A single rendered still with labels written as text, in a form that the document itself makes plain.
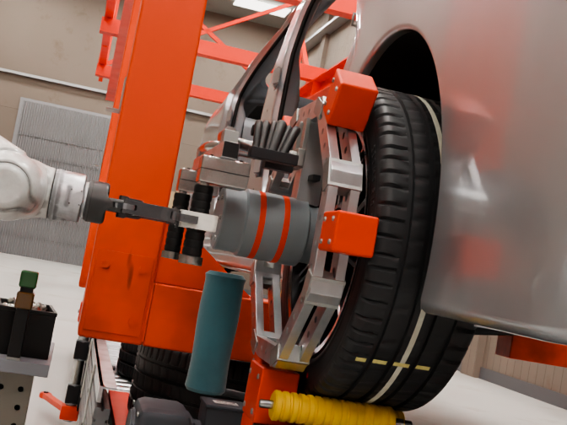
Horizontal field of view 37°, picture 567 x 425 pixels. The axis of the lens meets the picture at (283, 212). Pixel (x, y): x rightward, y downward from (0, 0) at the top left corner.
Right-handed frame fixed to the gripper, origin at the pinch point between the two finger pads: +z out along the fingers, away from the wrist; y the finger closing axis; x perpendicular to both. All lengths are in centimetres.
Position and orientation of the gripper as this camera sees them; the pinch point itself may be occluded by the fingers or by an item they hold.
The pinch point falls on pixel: (197, 221)
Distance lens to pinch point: 158.0
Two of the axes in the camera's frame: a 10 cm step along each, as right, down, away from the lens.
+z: 9.6, 1.9, 2.2
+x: 1.8, -9.8, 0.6
